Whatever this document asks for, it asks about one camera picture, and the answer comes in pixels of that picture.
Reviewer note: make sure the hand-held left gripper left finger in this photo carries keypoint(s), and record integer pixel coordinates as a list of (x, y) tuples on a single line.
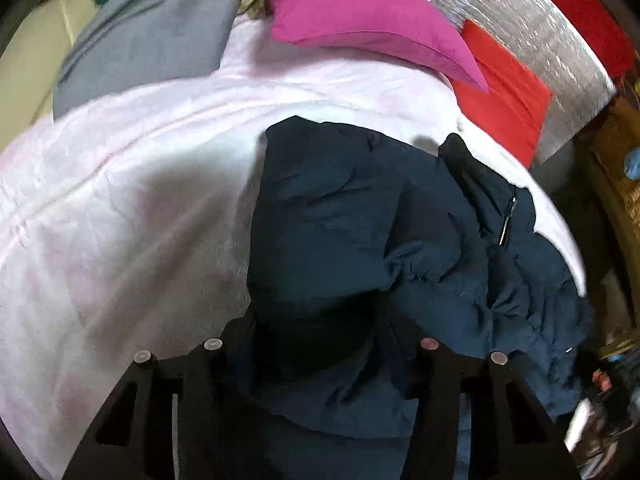
[(240, 330)]

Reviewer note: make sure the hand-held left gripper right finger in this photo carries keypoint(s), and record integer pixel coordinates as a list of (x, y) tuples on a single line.
[(425, 355)]

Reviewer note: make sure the navy blue padded jacket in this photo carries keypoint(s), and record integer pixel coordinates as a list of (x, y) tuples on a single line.
[(380, 240)]

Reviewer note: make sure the pale pink blanket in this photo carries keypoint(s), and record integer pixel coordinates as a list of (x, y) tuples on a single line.
[(125, 200)]

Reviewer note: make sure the wicker basket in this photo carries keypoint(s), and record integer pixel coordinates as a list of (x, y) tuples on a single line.
[(617, 170)]

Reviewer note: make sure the red pillow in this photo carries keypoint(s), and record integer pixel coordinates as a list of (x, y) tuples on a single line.
[(505, 95)]

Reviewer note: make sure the light blue cloth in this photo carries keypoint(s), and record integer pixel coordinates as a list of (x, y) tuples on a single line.
[(634, 164)]

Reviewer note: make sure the grey garment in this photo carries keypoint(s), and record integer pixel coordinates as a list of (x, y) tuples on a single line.
[(150, 35)]

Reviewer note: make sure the magenta pillow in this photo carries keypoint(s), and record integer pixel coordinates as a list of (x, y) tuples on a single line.
[(360, 10)]

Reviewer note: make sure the silver foil insulation mat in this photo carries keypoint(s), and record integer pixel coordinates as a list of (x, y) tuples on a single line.
[(520, 25)]

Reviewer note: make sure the cream leather sofa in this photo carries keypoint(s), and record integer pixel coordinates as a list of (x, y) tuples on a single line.
[(35, 50)]

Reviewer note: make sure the red cloth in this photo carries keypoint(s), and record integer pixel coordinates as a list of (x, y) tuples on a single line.
[(580, 10)]

